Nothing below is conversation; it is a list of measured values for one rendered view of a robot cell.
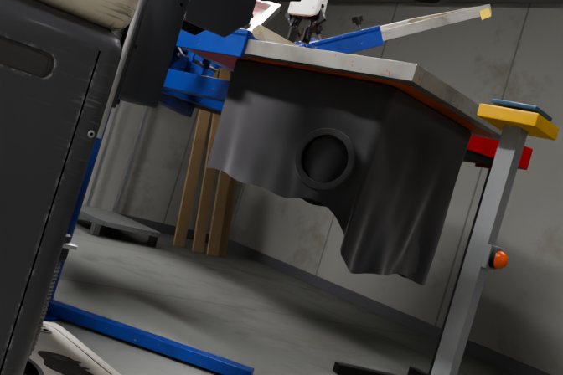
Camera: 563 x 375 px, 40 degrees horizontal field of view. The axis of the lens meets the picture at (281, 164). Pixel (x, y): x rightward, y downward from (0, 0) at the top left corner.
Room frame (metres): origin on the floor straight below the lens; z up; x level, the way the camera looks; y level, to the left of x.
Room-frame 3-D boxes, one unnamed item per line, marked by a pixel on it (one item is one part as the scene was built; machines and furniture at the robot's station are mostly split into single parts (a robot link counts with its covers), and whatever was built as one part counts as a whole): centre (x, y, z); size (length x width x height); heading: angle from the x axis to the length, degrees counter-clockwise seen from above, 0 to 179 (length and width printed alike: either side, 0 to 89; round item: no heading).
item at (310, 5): (2.20, 0.06, 1.20); 0.10 x 0.08 x 0.11; 51
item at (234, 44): (2.02, 0.27, 0.98); 0.30 x 0.05 x 0.07; 51
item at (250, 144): (1.90, -0.02, 0.77); 0.46 x 0.09 x 0.36; 51
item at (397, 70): (2.08, -0.09, 0.97); 0.79 x 0.58 x 0.04; 51
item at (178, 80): (2.35, 0.25, 0.89); 1.24 x 0.06 x 0.06; 51
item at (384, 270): (1.90, -0.31, 0.74); 0.45 x 0.03 x 0.43; 141
